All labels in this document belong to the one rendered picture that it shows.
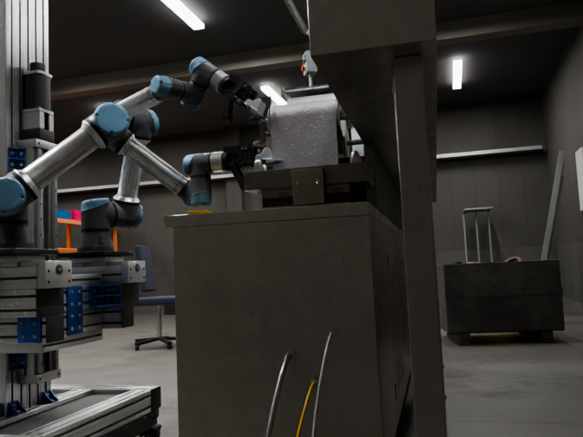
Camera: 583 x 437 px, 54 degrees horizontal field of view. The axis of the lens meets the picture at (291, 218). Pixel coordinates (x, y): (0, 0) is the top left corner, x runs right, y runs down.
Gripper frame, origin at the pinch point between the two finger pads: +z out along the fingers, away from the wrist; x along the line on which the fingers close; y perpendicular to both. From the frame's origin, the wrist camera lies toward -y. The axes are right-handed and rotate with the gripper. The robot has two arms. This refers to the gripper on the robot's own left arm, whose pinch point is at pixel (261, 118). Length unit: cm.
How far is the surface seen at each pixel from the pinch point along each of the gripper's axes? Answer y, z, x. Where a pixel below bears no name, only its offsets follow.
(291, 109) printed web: 8.7, 9.5, -5.0
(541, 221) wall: 154, 177, 838
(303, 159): -3.1, 23.9, -5.6
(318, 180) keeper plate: -5.8, 38.6, -27.8
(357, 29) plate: 23, 42, -89
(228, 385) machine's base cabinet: -72, 55, -31
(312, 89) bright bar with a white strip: 22.2, 0.9, 24.7
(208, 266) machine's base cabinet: -48, 27, -31
